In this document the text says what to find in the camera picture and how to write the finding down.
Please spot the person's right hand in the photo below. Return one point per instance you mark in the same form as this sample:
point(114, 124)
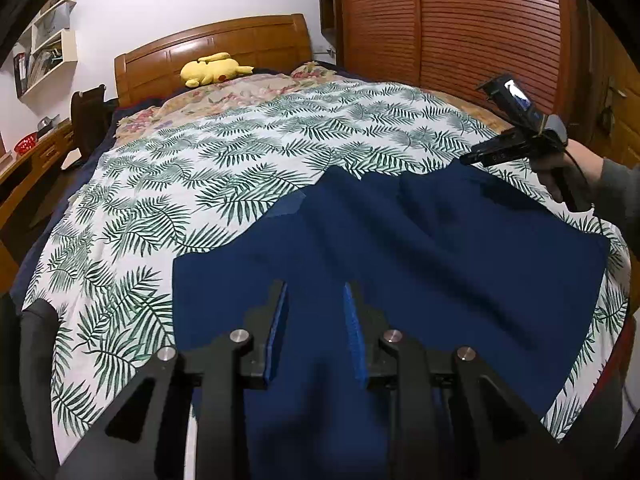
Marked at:
point(587, 172)

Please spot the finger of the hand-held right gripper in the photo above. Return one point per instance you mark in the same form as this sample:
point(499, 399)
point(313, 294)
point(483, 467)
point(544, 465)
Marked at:
point(480, 155)

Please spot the yellow plush toy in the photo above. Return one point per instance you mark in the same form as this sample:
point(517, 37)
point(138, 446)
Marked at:
point(210, 71)

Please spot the leaf print bed sheet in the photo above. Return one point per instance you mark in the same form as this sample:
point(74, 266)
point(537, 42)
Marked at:
point(200, 185)

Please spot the dark grey cloth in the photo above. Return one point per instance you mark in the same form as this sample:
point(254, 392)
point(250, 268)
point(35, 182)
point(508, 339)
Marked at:
point(35, 340)

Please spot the wooden desk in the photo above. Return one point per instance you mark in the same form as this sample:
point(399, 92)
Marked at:
point(30, 170)

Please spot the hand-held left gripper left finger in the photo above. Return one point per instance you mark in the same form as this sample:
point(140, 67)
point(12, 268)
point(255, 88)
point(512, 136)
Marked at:
point(277, 330)

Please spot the red bowl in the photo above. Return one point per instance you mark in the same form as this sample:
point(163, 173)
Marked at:
point(26, 144)

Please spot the wooden louvered wardrobe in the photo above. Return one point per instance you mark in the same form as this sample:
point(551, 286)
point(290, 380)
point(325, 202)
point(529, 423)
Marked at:
point(475, 20)

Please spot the metal pot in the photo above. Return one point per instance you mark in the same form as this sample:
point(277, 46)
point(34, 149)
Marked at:
point(48, 123)

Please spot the wooden headboard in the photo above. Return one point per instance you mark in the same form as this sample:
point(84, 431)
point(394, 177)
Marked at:
point(240, 40)

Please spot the white wall shelf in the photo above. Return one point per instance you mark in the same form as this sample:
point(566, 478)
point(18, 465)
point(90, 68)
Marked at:
point(50, 67)

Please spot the dark brown chair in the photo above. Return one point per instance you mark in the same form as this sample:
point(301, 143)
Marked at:
point(90, 115)

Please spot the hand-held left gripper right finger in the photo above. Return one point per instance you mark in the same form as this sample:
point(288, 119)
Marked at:
point(352, 330)

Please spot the floral pillows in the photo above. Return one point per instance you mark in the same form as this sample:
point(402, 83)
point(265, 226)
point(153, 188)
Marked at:
point(225, 95)

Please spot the blue suit jacket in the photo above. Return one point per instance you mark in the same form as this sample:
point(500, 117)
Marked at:
point(425, 260)

